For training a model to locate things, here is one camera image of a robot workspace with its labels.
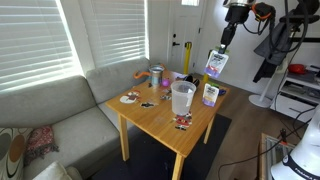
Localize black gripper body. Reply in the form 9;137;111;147
221;2;275;46

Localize green-capped food pouch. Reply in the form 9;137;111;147
204;49;229;78
202;83;219;107

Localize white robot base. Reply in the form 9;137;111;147
271;106;320;180

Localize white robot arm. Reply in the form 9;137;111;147
218;0;276;54

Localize clear plastic bucket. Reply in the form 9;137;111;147
171;81;196;115

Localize yellow black pole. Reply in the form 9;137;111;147
183;41;192;74

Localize blue toy car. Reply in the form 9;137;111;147
218;89;226;96

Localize white door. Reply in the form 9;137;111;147
168;0;206;74

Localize dark hanging jacket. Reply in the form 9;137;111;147
253;17;293;83

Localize purple ball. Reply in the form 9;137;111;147
161;78;170;87

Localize metal tumbler cup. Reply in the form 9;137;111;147
149;65;164;86

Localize red bowl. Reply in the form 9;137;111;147
288;64;306;74

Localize wooden side table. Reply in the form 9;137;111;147
105;81;230;180

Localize santa sticker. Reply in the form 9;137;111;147
173;112;192;131

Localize orange plush octopus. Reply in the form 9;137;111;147
133;70;151;79

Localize white shelf unit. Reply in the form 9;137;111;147
271;67;320;122

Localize snowman sticker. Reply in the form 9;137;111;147
120;90;141;104

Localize dark blue rug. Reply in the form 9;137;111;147
92;114;231;180

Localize grey sofa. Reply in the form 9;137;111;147
0;58;150;180

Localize red patterned cloth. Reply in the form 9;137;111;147
24;125;59;166

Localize white sofa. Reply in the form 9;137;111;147
32;161;83;180

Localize patterned cushion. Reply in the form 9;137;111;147
0;128;32;180

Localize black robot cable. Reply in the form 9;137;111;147
217;0;320;180

